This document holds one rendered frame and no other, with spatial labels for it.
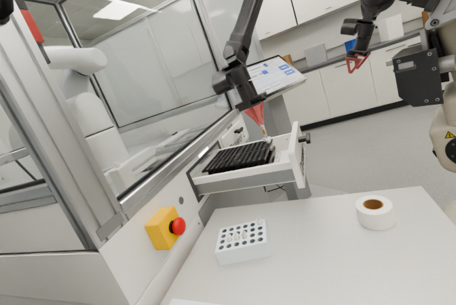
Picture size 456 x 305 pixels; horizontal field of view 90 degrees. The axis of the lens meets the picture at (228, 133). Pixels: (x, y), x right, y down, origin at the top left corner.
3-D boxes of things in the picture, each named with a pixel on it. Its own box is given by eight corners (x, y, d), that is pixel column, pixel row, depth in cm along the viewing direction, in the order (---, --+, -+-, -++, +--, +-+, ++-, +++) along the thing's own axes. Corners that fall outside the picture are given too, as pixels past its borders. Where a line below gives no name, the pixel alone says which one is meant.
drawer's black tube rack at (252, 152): (277, 154, 85) (272, 138, 83) (270, 177, 69) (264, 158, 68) (224, 164, 93) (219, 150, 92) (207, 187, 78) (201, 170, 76)
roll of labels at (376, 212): (402, 216, 49) (398, 200, 48) (386, 235, 46) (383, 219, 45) (368, 206, 55) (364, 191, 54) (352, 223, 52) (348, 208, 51)
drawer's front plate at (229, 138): (247, 137, 127) (241, 119, 125) (232, 159, 101) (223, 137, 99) (244, 138, 128) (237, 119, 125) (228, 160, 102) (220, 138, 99)
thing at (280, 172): (299, 146, 85) (295, 131, 84) (296, 181, 62) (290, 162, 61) (208, 164, 101) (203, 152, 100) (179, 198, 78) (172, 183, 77)
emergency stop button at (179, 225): (189, 227, 55) (183, 213, 54) (181, 239, 52) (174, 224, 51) (179, 227, 57) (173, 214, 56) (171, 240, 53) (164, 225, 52)
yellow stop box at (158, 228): (187, 228, 58) (176, 204, 56) (172, 250, 52) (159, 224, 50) (172, 229, 60) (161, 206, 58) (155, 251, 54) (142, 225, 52)
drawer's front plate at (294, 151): (305, 147, 86) (298, 120, 84) (305, 189, 60) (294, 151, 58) (300, 148, 87) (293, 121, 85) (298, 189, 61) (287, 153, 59)
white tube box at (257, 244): (269, 230, 59) (264, 218, 58) (271, 255, 51) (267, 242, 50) (224, 240, 61) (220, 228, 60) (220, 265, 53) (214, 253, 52)
